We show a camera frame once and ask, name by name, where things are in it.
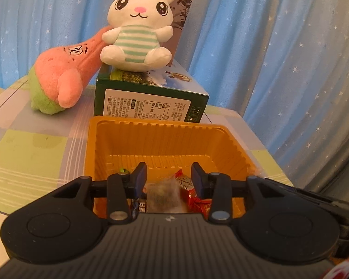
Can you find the amber translucent candy packet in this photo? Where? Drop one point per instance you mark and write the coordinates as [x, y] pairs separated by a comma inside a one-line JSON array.
[[163, 194]]

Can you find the green cardboard box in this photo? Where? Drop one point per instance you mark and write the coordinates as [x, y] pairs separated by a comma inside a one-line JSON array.
[[151, 98]]

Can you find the red patterned cloth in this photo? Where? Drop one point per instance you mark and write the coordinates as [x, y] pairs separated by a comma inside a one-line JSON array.
[[341, 268]]

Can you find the dark red snack packet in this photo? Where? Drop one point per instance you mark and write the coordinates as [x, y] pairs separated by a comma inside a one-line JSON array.
[[182, 180]]

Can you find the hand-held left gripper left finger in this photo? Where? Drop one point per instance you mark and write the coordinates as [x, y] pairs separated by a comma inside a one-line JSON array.
[[140, 180]]

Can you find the pink and green plush toy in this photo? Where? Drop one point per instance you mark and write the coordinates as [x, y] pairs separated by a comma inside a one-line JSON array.
[[64, 72]]

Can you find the grey printed cardboard box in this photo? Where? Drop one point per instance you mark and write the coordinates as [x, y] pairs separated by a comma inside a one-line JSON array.
[[180, 20]]

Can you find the white bunny plush toy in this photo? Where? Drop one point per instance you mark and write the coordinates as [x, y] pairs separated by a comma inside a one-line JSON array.
[[136, 35]]

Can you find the blue star curtain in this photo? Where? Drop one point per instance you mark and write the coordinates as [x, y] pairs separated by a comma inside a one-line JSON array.
[[264, 49]]

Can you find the small red candy packet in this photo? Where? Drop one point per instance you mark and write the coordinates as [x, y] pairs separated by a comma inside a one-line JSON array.
[[198, 201]]

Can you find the pastel plaid tablecloth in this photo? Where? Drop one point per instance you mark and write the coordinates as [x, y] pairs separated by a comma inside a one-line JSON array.
[[32, 157]]

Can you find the orange plastic tray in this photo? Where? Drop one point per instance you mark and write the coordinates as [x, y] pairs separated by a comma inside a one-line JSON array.
[[168, 142]]

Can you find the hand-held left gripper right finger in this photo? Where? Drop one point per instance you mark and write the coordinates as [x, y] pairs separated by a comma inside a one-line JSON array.
[[197, 180]]

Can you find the dark green long snack packet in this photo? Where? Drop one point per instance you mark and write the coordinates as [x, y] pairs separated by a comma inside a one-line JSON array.
[[139, 205]]

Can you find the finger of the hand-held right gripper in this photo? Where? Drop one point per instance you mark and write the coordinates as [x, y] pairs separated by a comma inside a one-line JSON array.
[[302, 193]]

